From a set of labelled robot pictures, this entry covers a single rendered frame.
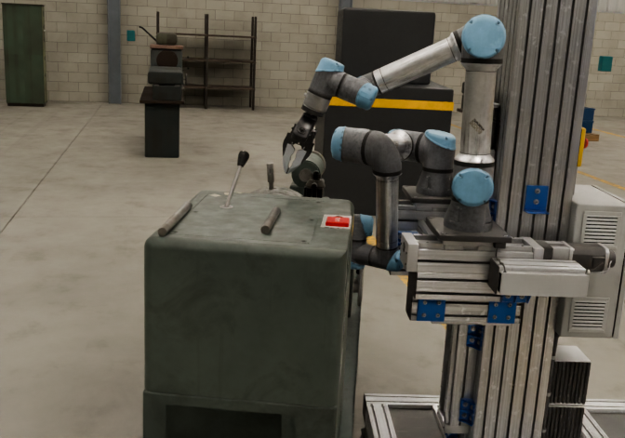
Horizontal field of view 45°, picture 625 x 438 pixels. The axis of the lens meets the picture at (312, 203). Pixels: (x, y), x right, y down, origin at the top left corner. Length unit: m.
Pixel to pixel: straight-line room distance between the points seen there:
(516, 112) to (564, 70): 0.20
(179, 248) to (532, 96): 1.29
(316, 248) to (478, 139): 0.67
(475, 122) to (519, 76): 0.38
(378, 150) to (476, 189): 0.40
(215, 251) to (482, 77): 0.91
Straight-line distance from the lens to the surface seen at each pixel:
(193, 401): 1.91
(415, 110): 7.13
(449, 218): 2.37
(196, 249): 1.76
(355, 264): 2.64
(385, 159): 2.44
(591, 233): 2.64
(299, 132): 2.17
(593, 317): 2.74
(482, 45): 2.14
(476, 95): 2.17
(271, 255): 1.73
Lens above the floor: 1.75
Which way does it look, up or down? 13 degrees down
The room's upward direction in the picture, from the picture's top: 3 degrees clockwise
